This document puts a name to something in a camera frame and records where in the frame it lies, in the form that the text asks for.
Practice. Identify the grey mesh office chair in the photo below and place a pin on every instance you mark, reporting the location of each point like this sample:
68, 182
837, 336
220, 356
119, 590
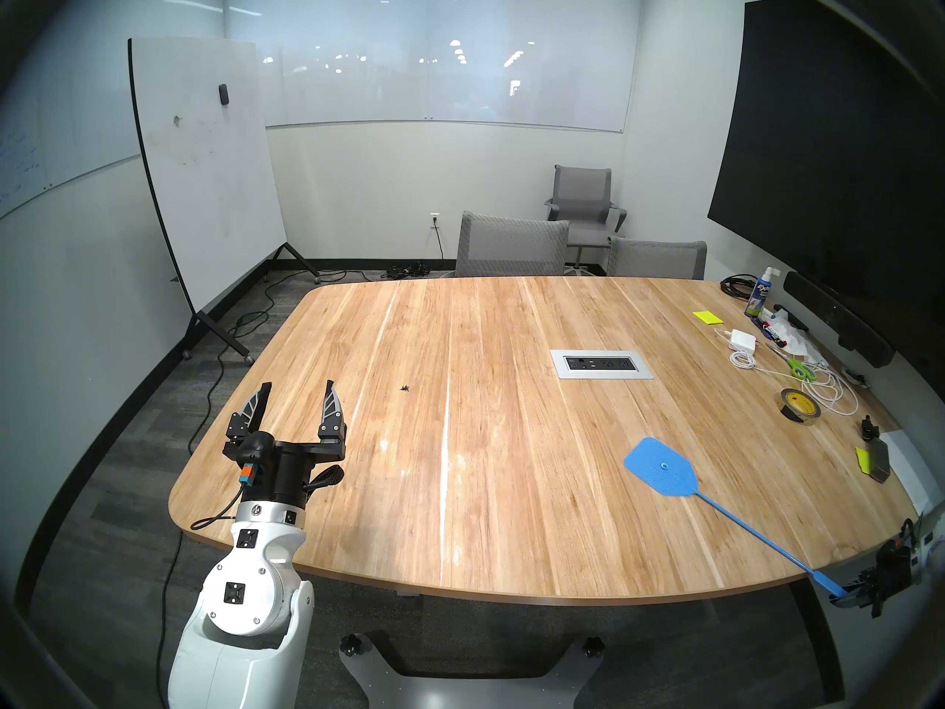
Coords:
657, 260
511, 246

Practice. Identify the black oblong object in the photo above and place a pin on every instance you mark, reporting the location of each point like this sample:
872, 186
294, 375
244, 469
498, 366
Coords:
794, 320

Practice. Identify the black table leg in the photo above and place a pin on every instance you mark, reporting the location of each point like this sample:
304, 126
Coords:
819, 634

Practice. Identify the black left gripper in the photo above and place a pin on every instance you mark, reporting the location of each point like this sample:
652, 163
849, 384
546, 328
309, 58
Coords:
282, 480

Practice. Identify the whiteboard cleaner spray bottle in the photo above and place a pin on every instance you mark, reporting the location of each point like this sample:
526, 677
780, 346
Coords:
759, 294

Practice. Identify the large black wall screen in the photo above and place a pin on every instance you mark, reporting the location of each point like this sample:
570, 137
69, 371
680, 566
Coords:
842, 161

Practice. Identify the crumpled white cloth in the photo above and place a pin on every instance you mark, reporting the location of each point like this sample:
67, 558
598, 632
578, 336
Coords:
801, 343

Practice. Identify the black video sound bar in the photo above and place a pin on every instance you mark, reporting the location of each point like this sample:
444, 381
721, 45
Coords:
834, 314

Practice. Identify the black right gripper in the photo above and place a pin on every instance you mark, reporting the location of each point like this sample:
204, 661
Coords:
895, 574

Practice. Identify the white power adapter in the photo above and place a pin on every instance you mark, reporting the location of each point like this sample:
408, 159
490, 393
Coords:
743, 340

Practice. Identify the freestanding whiteboard with black stand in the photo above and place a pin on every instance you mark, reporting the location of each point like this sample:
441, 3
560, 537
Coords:
210, 183

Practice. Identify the black yellow tape roll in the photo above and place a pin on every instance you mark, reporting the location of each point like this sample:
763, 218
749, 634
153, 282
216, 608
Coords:
801, 417

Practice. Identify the grey table power outlet box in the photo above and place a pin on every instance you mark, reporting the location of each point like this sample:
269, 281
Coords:
602, 363

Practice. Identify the wide glass wall whiteboard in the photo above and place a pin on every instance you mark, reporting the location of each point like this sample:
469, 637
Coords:
458, 80

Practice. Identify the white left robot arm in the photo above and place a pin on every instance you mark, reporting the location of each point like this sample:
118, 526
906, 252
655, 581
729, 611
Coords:
244, 604

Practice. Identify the wall whiteboard with blue writing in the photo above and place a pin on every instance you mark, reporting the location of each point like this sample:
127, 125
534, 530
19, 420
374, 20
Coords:
66, 131

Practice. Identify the yellow sticky note pad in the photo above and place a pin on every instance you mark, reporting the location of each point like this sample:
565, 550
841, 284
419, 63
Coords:
709, 317

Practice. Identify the grey armrest office chair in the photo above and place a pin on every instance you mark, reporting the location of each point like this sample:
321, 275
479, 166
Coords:
583, 198

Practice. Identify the small yellow sticky note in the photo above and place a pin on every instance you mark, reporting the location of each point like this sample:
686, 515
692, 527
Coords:
861, 460

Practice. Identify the pack of whiteboard markers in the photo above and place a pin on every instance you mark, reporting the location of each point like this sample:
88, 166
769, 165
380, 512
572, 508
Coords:
773, 332

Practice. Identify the blue plastic fly swatter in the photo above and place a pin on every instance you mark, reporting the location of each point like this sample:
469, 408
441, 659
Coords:
661, 467

